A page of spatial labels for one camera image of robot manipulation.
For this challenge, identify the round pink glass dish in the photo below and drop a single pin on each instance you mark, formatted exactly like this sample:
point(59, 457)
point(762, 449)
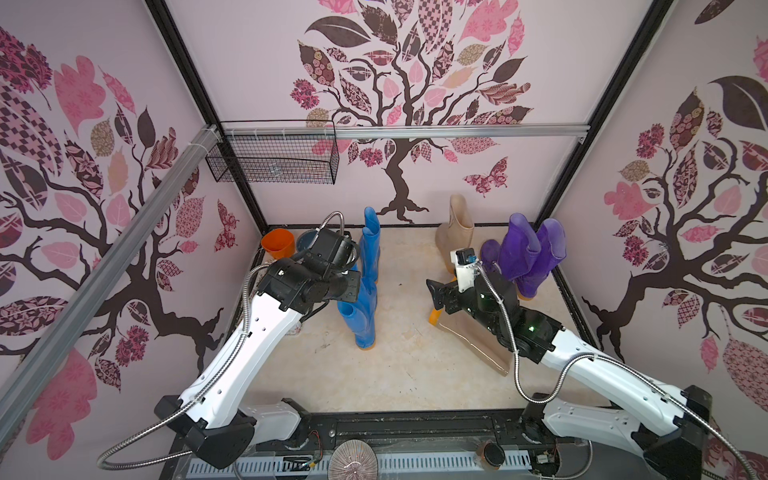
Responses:
point(353, 460)

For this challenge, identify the black corner frame post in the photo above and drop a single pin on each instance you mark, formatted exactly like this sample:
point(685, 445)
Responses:
point(639, 47)

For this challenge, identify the orange cup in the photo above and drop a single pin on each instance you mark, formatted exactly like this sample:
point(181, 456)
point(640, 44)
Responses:
point(279, 243)

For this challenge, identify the silver aluminium rail left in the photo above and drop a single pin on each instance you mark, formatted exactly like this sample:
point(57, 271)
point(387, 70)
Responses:
point(38, 367)

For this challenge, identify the purple rain boot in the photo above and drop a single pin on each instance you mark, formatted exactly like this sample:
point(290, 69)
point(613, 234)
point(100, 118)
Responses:
point(515, 255)
point(552, 238)

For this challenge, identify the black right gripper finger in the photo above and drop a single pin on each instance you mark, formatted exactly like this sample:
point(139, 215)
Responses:
point(439, 302)
point(436, 288)

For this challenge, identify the silver aluminium rail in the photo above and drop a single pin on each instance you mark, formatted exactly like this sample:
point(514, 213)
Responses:
point(38, 367)
point(413, 132)

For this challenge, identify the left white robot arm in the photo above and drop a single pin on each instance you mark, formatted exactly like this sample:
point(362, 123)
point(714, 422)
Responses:
point(210, 415)

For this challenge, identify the small black round knob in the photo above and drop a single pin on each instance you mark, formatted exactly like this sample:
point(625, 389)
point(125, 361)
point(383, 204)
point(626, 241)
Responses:
point(491, 456)

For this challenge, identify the beige rain boot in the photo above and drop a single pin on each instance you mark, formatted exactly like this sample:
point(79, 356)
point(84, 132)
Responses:
point(476, 338)
point(457, 232)

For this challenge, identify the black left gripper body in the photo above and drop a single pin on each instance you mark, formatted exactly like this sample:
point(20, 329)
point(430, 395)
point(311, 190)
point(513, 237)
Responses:
point(334, 277)

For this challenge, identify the black left corner post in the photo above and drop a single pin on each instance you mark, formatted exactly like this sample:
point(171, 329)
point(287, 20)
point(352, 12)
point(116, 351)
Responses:
point(167, 27)

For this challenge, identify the blue rain boot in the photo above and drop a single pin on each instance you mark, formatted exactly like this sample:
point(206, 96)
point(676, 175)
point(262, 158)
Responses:
point(370, 244)
point(360, 316)

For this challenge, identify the white vented strip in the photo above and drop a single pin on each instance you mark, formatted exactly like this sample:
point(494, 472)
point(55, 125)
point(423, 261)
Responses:
point(388, 466)

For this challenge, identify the dark blue bowl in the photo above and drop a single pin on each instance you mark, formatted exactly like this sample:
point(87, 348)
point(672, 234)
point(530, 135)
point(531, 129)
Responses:
point(305, 240)

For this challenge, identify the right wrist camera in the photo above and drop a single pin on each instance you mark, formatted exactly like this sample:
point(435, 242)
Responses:
point(465, 263)

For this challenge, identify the silver aluminium rail back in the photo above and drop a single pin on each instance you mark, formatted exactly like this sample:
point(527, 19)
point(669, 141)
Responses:
point(413, 132)

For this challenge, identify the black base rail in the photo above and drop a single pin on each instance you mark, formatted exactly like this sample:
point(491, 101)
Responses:
point(420, 429)

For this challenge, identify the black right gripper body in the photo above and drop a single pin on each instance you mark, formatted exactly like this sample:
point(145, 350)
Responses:
point(458, 298)

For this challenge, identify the standing blue rain boot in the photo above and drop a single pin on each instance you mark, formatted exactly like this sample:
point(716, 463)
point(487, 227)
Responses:
point(370, 244)

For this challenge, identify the standing beige rain boot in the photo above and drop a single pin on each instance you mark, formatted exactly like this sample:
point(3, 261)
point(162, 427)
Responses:
point(457, 232)

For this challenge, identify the black wire basket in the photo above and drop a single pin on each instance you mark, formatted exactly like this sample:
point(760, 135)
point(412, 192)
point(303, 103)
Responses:
point(290, 151)

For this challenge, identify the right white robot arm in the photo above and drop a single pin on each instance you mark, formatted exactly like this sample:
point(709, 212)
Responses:
point(595, 397)

